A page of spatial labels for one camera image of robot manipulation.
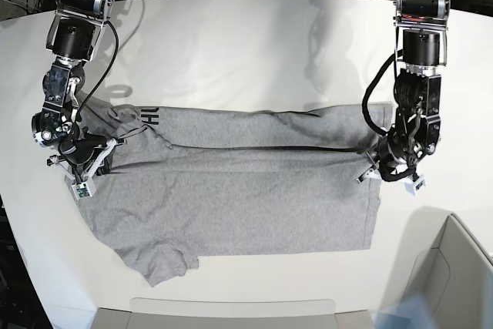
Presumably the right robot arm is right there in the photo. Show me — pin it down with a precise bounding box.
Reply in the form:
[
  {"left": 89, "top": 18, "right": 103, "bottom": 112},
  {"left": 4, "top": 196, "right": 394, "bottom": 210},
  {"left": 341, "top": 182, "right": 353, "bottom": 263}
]
[{"left": 32, "top": 0, "right": 116, "bottom": 186}]

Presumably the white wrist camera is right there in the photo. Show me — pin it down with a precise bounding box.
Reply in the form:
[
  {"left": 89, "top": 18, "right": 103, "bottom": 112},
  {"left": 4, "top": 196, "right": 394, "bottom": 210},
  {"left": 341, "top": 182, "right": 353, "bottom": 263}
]
[
  {"left": 71, "top": 178, "right": 96, "bottom": 200},
  {"left": 404, "top": 173, "right": 426, "bottom": 196}
]

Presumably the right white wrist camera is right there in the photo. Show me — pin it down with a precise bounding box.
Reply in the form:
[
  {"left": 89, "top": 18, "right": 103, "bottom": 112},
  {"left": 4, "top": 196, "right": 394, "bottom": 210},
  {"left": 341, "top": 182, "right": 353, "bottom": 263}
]
[{"left": 71, "top": 178, "right": 96, "bottom": 200}]

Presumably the grey T-shirt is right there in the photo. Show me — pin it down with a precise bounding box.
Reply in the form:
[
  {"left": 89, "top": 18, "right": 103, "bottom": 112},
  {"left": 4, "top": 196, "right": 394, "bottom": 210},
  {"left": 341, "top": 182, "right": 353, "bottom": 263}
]
[{"left": 77, "top": 103, "right": 380, "bottom": 285}]

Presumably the grey plastic bin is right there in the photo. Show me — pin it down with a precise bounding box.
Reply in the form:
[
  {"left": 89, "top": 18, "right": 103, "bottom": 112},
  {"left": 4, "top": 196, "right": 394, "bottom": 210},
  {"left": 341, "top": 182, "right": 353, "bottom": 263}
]
[{"left": 375, "top": 211, "right": 493, "bottom": 329}]

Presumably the grey tray front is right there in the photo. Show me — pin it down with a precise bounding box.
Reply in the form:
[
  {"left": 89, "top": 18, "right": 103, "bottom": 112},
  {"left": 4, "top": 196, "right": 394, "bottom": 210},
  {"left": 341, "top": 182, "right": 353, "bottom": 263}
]
[{"left": 91, "top": 298, "right": 374, "bottom": 328}]

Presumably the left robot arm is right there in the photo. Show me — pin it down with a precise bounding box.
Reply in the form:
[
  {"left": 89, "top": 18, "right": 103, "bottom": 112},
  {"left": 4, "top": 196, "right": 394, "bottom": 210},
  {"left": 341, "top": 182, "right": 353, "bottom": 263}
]
[{"left": 357, "top": 0, "right": 451, "bottom": 190}]

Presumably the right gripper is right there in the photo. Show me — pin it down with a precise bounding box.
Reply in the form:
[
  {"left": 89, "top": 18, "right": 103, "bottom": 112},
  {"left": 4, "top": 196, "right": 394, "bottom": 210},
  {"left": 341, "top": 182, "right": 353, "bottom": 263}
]
[{"left": 47, "top": 134, "right": 125, "bottom": 183}]

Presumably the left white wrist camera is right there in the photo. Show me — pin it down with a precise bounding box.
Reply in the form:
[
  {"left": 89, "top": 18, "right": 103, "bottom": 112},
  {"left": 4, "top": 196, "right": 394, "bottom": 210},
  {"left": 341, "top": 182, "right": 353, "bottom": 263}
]
[{"left": 404, "top": 173, "right": 426, "bottom": 196}]

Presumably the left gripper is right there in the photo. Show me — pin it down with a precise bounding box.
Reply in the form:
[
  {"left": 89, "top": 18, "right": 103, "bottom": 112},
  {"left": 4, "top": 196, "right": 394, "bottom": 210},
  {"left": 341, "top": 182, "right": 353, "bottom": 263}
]
[{"left": 356, "top": 129, "right": 424, "bottom": 183}]

